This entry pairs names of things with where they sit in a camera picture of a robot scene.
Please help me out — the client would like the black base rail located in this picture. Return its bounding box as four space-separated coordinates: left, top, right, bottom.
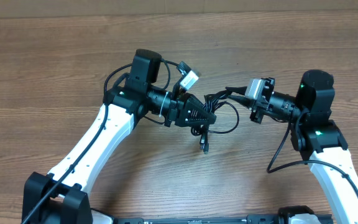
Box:
113 205 334 224

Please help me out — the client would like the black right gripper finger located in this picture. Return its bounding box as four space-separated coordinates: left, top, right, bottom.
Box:
228 95 253 111
226 86 247 96

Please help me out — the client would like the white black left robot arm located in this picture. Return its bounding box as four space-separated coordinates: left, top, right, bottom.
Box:
22 49 216 224

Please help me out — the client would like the black USB cable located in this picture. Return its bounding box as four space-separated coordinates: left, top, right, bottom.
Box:
190 89 241 155

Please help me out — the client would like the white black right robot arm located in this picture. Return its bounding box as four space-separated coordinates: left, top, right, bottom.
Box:
227 70 358 223

